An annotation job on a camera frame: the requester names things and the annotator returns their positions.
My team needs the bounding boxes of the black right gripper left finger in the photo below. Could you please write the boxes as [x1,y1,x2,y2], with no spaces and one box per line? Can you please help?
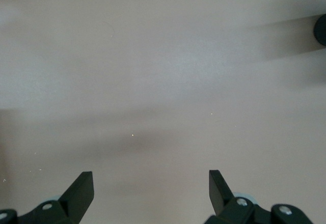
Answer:
[17,171,94,224]

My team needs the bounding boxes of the black round object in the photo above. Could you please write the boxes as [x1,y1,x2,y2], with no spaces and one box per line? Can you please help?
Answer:
[313,14,326,48]

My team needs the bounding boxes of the brown table cover mat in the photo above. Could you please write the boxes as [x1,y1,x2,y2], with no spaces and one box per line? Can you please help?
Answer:
[0,0,326,224]

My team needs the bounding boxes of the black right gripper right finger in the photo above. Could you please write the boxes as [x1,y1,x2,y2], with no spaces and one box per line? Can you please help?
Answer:
[205,169,272,224]

